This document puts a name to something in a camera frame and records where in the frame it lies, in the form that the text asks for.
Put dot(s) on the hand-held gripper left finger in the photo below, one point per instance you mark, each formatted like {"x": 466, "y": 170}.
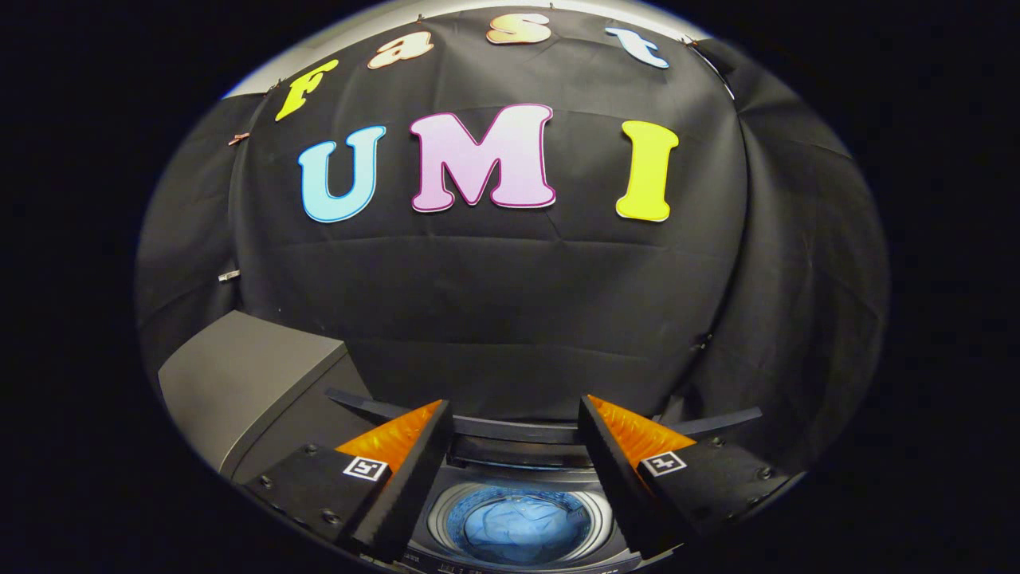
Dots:
{"x": 414, "y": 478}

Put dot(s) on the light blue polo shirt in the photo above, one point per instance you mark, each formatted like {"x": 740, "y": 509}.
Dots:
{"x": 518, "y": 530}

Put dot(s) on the grey cabinet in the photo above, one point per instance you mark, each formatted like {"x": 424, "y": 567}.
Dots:
{"x": 247, "y": 375}

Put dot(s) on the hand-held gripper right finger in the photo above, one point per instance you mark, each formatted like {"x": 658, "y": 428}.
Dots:
{"x": 610, "y": 478}

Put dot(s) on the silver clip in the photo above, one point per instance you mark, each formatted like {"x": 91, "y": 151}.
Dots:
{"x": 229, "y": 275}

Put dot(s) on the grey washing machine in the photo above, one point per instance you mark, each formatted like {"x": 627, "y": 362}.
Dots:
{"x": 510, "y": 430}

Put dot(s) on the copper clip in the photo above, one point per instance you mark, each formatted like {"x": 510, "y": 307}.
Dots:
{"x": 238, "y": 139}

